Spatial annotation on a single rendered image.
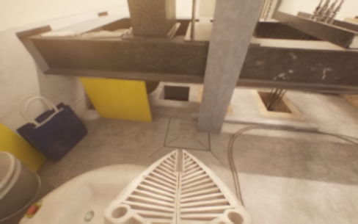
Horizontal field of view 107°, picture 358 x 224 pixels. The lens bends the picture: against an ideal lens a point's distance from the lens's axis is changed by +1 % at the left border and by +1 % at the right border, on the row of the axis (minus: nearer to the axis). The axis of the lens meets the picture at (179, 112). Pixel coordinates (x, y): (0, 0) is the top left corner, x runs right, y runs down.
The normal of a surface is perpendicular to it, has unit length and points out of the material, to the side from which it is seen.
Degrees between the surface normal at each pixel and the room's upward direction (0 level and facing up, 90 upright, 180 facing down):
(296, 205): 0
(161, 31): 90
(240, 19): 90
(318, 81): 90
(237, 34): 90
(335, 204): 0
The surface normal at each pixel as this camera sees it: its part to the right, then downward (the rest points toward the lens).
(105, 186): -0.04, 0.38
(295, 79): -0.12, 0.67
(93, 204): 0.00, -0.73
